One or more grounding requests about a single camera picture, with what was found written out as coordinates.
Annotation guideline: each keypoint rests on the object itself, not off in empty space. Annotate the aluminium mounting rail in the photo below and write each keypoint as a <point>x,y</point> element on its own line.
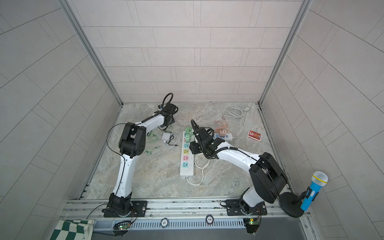
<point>171,208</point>

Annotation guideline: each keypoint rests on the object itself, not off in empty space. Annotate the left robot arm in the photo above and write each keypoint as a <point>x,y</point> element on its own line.
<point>132,144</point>

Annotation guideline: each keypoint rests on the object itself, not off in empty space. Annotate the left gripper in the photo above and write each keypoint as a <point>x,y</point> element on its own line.
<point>172,120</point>

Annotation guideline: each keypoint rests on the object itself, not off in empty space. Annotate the blue toy microphone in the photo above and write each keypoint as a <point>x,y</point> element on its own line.
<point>318,180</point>

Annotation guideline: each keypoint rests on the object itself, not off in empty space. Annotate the long multicolour power strip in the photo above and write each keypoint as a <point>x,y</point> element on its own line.
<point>187,159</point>

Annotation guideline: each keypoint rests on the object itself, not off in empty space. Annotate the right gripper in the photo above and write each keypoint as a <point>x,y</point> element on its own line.
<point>193,149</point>

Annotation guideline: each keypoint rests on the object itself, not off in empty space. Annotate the green checkered cloth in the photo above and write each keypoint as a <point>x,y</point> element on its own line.
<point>73,230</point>

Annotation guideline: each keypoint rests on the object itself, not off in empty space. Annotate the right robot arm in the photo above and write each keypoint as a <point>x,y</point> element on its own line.
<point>267,176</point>

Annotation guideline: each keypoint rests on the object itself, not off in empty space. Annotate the black round microphone stand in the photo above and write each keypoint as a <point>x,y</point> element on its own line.
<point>291,204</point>

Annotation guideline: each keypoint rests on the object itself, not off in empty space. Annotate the red card box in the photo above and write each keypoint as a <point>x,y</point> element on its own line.
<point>254,135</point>

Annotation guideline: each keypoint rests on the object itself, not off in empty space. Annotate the pink charger plug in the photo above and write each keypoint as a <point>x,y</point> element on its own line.
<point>221,132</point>

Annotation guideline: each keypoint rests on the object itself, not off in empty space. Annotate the short blue power strip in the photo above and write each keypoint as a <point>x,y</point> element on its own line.
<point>228,137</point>

